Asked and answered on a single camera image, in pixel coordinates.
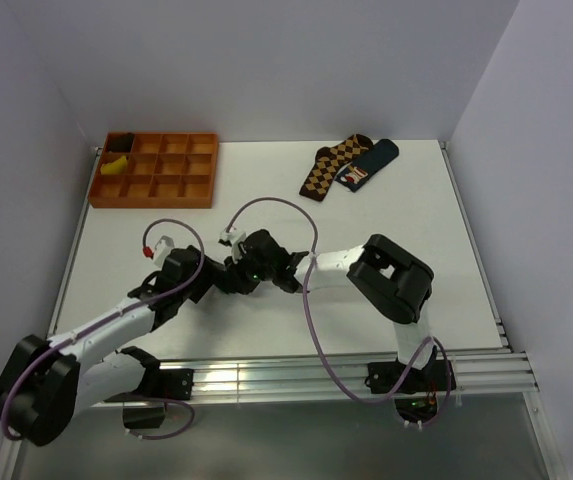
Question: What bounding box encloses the orange compartment tray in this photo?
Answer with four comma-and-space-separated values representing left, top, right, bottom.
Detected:
88, 131, 219, 209

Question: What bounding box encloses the rolled yellow sock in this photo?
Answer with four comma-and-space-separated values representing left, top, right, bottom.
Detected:
100, 155, 128, 175

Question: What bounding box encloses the brown argyle sock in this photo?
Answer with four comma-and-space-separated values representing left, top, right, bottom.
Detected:
299, 134, 374, 202

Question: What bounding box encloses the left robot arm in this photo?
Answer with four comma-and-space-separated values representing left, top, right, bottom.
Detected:
0, 246, 242, 446

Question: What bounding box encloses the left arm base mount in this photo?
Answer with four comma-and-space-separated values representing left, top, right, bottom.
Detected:
106, 368, 196, 440

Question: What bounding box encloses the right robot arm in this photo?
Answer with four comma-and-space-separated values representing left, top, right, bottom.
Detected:
219, 227, 434, 390

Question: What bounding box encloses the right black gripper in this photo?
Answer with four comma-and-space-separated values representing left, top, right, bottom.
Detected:
226, 247, 276, 295

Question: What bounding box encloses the navy snowman sock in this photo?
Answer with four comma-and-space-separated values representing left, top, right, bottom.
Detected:
335, 139, 400, 193

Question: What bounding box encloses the rolled black sock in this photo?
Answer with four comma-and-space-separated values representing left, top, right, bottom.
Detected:
104, 132, 135, 153

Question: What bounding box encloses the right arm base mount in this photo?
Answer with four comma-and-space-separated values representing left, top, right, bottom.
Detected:
364, 360, 457, 425

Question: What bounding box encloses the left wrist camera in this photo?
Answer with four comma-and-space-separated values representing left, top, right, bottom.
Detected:
143, 235, 175, 268

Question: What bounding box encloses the aluminium front rail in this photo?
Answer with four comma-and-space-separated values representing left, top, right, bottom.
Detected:
13, 349, 540, 411

